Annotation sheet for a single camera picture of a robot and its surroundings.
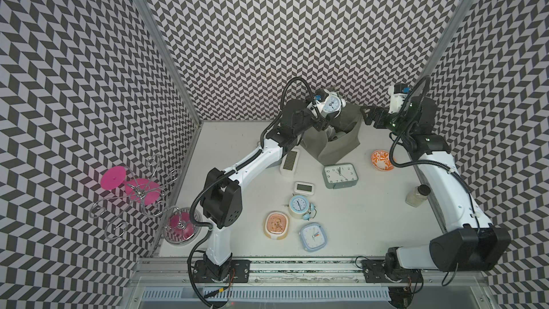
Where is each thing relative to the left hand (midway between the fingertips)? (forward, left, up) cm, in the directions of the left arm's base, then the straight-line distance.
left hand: (329, 105), depth 77 cm
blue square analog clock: (-36, +6, -32) cm, 49 cm away
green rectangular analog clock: (-10, -8, -33) cm, 36 cm away
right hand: (-3, -14, 0) cm, 15 cm away
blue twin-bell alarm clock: (-26, +10, -31) cm, 42 cm away
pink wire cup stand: (-27, +67, -13) cm, 74 cm away
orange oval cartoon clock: (-32, +20, -32) cm, 50 cm away
